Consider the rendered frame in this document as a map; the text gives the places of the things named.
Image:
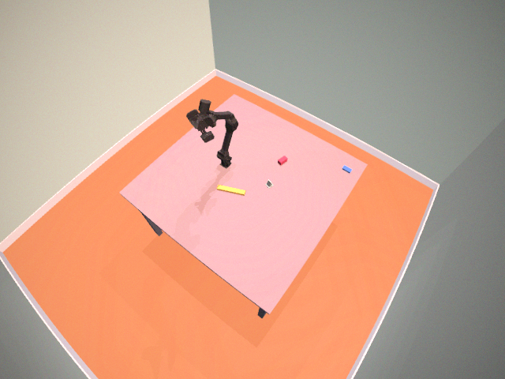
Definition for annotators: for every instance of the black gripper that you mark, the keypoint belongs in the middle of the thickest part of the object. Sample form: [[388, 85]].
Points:
[[195, 120]]

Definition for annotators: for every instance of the small red cube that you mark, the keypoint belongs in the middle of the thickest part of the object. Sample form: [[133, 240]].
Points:
[[282, 160]]

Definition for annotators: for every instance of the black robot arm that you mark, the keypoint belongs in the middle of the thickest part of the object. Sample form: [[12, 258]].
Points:
[[231, 125]]

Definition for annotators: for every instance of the orange bar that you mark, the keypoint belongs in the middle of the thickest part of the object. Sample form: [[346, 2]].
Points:
[[231, 190]]

